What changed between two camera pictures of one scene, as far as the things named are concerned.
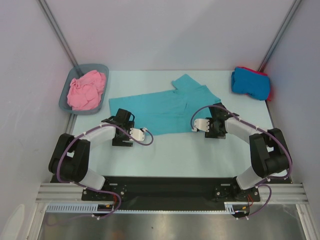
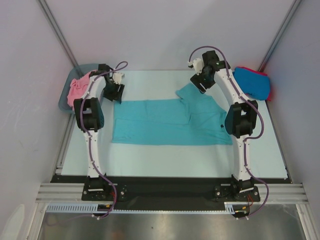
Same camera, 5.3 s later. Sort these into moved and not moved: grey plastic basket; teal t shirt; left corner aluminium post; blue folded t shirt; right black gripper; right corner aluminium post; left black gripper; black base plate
Moved: right black gripper; teal t shirt; left black gripper
Not moved: left corner aluminium post; right corner aluminium post; blue folded t shirt; grey plastic basket; black base plate
